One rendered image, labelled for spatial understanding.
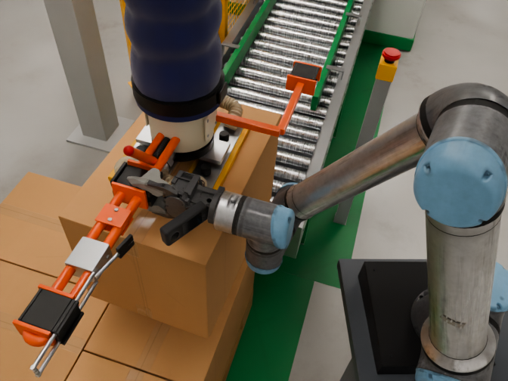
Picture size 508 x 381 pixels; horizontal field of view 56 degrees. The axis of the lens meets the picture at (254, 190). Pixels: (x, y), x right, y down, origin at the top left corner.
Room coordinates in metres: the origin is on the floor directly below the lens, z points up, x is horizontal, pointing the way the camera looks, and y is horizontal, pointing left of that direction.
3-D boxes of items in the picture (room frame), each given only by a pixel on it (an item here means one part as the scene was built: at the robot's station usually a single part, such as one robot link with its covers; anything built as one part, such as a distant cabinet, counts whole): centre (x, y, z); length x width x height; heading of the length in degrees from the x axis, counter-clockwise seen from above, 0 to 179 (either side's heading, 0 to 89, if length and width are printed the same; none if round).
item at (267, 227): (0.64, -0.03, 1.20); 0.12 x 0.09 x 0.10; 76
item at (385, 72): (1.61, -0.48, 0.50); 0.07 x 0.07 x 1.00; 76
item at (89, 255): (0.51, 0.32, 1.20); 0.07 x 0.07 x 0.04; 76
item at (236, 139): (0.94, 0.11, 1.09); 0.34 x 0.10 x 0.05; 166
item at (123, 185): (0.72, 0.27, 1.20); 0.10 x 0.08 x 0.06; 76
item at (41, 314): (0.38, 0.36, 1.21); 0.08 x 0.07 x 0.05; 166
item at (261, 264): (0.66, -0.04, 1.09); 0.12 x 0.09 x 0.12; 157
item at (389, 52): (1.61, -0.48, 1.02); 0.07 x 0.07 x 0.04
